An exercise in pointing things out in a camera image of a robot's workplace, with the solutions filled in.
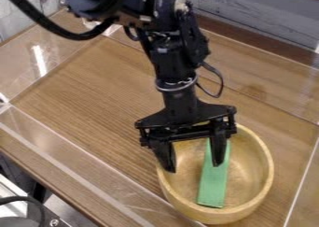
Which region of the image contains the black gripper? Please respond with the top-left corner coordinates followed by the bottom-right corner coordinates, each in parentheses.
top-left (135, 85), bottom-right (237, 173)

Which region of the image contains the green rectangular block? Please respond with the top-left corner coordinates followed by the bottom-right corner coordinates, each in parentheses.
top-left (198, 142), bottom-right (232, 208)

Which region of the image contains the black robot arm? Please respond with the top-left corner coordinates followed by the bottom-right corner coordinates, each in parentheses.
top-left (66, 0), bottom-right (237, 173)

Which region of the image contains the brown wooden bowl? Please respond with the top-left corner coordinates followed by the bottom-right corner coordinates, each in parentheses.
top-left (157, 125), bottom-right (274, 224)

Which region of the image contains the clear acrylic tray enclosure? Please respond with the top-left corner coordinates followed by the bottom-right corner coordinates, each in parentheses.
top-left (0, 0), bottom-right (319, 227)

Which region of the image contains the black metal table bracket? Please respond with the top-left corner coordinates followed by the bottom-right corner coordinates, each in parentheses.
top-left (27, 189), bottom-right (78, 227)

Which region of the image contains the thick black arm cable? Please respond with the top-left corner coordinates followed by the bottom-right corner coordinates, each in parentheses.
top-left (0, 0), bottom-right (121, 41)

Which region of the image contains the clear acrylic corner bracket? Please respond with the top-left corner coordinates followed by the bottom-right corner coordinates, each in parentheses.
top-left (83, 19), bottom-right (123, 37)

